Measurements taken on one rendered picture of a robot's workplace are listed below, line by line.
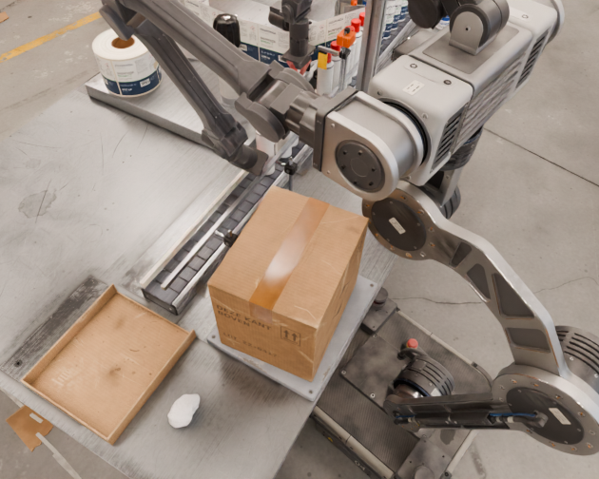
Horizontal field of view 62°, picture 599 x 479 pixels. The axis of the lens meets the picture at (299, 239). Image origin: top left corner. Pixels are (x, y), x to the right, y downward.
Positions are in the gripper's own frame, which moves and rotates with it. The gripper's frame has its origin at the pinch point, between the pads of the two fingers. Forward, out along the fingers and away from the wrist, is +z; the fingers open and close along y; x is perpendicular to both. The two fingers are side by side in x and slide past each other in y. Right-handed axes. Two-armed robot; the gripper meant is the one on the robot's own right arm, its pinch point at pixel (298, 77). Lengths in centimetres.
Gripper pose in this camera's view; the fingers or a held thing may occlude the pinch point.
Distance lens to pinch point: 168.1
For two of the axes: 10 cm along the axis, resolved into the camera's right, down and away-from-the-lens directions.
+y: -5.1, 6.8, -5.3
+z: -0.1, 6.1, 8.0
